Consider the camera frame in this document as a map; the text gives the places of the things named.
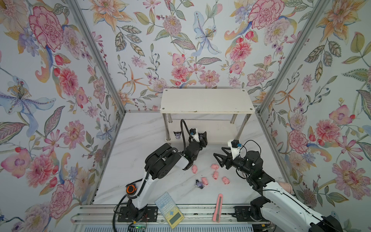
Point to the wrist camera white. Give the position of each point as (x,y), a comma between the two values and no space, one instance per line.
(195,135)
(235,147)

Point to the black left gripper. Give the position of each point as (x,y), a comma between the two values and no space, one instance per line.
(203,142)

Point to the white two-tier shelf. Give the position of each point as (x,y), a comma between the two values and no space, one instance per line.
(221,113)

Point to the black purple toy figure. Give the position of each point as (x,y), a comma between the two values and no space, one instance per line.
(178,134)
(199,184)

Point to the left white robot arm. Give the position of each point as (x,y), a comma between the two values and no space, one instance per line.
(158,165)

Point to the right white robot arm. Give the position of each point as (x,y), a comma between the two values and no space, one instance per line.
(274,203)

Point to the aluminium corner post right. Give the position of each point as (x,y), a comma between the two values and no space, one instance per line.
(298,46)

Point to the yellow calculator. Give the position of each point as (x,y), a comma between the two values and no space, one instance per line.
(169,210)

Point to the aluminium corner post left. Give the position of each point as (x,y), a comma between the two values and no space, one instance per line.
(79,17)

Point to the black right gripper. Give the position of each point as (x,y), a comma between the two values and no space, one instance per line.
(222,164)

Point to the aluminium front rail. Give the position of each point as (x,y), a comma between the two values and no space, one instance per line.
(192,214)

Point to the aluminium corner post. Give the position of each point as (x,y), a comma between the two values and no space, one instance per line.
(298,46)
(79,17)

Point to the pink pig toy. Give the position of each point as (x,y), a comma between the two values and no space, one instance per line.
(225,180)
(194,169)
(215,175)
(215,166)
(205,181)

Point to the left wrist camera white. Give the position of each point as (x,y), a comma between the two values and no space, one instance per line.
(195,135)

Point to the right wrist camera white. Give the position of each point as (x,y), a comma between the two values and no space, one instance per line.
(235,147)

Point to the orange black round object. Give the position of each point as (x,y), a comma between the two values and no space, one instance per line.
(131,189)

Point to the pink box cutter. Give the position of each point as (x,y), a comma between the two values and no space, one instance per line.
(218,209)

